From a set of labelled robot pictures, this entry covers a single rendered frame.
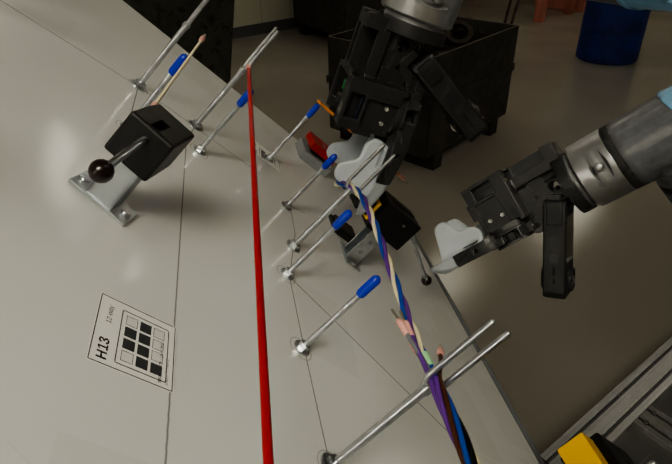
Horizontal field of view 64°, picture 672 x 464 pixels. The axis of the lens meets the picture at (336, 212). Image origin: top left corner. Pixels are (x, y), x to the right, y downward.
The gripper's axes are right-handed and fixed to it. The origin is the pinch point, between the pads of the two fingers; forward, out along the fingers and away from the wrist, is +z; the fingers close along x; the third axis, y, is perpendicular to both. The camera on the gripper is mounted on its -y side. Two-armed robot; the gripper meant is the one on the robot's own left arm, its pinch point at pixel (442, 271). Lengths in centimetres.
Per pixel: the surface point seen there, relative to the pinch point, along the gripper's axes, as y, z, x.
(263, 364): -0.3, -14.2, 47.9
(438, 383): -5.8, -14.3, 36.5
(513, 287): -18, 53, -158
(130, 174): 14.5, -4.3, 42.4
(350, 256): 6.6, 5.0, 10.0
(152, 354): 2.9, -4.8, 46.3
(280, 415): -3.6, -4.7, 39.5
